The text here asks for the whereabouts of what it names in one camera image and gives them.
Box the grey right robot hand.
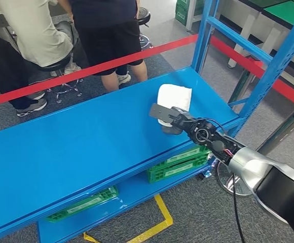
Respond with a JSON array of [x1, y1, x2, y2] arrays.
[[161, 107, 192, 136]]

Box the white curved plastic part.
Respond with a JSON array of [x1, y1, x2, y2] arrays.
[[157, 84, 193, 128]]

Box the blue metal shelf rack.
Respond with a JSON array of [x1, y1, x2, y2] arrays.
[[0, 0, 294, 243]]

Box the green top workbench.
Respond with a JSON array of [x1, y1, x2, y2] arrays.
[[227, 0, 294, 69]]

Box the stacked green crates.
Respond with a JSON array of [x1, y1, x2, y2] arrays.
[[175, 0, 204, 27]]

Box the red barrier belt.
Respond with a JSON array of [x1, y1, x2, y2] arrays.
[[0, 34, 198, 109], [210, 35, 294, 106]]

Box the black round stool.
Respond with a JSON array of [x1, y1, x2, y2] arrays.
[[138, 7, 154, 49]]

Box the person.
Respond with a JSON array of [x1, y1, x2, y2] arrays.
[[0, 0, 82, 76], [0, 0, 48, 117], [57, 0, 148, 93]]

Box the black stool chrome base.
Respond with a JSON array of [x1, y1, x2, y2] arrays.
[[36, 52, 83, 104]]

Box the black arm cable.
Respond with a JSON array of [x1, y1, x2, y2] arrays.
[[231, 174, 246, 243]]

